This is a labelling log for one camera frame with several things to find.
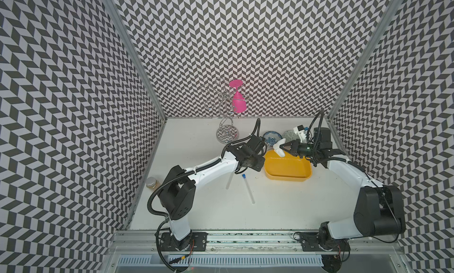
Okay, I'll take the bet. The metal wire glass rack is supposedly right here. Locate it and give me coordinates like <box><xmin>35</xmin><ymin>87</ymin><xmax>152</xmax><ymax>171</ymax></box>
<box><xmin>204</xmin><ymin>77</ymin><xmax>239</xmax><ymax>144</ymax></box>

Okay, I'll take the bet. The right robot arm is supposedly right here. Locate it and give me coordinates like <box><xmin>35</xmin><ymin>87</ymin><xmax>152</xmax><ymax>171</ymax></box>
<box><xmin>273</xmin><ymin>126</ymin><xmax>406</xmax><ymax>251</ymax></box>

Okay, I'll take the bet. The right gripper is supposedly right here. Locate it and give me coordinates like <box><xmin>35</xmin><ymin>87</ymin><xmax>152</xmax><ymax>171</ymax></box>
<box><xmin>279</xmin><ymin>138</ymin><xmax>319</xmax><ymax>157</ymax></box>

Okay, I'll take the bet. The yellow plastic tray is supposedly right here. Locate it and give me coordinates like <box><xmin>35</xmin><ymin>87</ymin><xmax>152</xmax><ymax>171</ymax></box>
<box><xmin>264</xmin><ymin>151</ymin><xmax>312</xmax><ymax>182</ymax></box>

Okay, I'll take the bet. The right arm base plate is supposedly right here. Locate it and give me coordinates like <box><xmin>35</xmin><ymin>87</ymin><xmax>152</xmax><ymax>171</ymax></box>
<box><xmin>293</xmin><ymin>232</ymin><xmax>351</xmax><ymax>254</ymax></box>

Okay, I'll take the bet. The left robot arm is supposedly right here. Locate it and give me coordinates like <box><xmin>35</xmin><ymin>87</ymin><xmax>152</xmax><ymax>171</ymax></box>
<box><xmin>147</xmin><ymin>134</ymin><xmax>266</xmax><ymax>251</ymax></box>

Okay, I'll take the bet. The pink wine glass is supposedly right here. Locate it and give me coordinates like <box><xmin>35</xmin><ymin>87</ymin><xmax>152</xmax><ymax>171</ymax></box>
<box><xmin>229</xmin><ymin>80</ymin><xmax>247</xmax><ymax>113</ymax></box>

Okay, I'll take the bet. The green patterned bowl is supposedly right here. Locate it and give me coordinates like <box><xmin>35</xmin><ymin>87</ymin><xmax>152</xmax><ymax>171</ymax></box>
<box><xmin>282</xmin><ymin>129</ymin><xmax>300</xmax><ymax>143</ymax></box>

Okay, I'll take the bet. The test tube blue cap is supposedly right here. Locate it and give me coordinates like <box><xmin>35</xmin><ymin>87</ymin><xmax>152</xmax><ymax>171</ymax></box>
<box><xmin>242</xmin><ymin>174</ymin><xmax>255</xmax><ymax>204</ymax></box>
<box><xmin>226</xmin><ymin>172</ymin><xmax>235</xmax><ymax>190</ymax></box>

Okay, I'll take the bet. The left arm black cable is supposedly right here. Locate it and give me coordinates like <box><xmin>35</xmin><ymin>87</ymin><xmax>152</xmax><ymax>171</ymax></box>
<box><xmin>154</xmin><ymin>219</ymin><xmax>189</xmax><ymax>273</ymax></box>

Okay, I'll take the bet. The aluminium front rail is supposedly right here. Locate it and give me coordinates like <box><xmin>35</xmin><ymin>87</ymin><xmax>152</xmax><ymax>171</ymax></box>
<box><xmin>106</xmin><ymin>230</ymin><xmax>404</xmax><ymax>256</ymax></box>

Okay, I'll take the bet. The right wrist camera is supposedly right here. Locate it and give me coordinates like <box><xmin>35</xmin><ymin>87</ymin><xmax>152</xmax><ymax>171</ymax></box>
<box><xmin>293</xmin><ymin>125</ymin><xmax>309</xmax><ymax>143</ymax></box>

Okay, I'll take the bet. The blue patterned bowl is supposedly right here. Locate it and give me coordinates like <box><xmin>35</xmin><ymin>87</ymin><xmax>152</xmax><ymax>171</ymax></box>
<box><xmin>263</xmin><ymin>131</ymin><xmax>283</xmax><ymax>148</ymax></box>

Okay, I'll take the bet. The small glass jar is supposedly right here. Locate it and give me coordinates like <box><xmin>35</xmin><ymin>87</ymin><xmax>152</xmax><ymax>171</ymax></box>
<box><xmin>145</xmin><ymin>177</ymin><xmax>160</xmax><ymax>191</ymax></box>

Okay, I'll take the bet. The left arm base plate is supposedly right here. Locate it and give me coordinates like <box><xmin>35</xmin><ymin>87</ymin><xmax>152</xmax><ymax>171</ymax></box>
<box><xmin>158</xmin><ymin>232</ymin><xmax>208</xmax><ymax>252</ymax></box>

